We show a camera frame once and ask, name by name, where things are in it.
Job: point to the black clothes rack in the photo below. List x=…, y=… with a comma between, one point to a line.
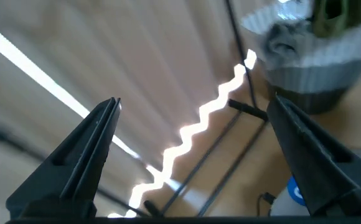
x=249, y=109

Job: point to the beige curtain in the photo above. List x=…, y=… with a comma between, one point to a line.
x=137, y=46

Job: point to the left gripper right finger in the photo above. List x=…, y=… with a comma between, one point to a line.
x=323, y=180

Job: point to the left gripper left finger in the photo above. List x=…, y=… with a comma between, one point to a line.
x=37, y=193

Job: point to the white laundry basket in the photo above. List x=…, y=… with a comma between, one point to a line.
x=320, y=74

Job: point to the pale grey shorts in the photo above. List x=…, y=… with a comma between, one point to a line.
x=283, y=43

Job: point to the green long-sleeved shirt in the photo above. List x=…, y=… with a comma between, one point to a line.
x=330, y=21

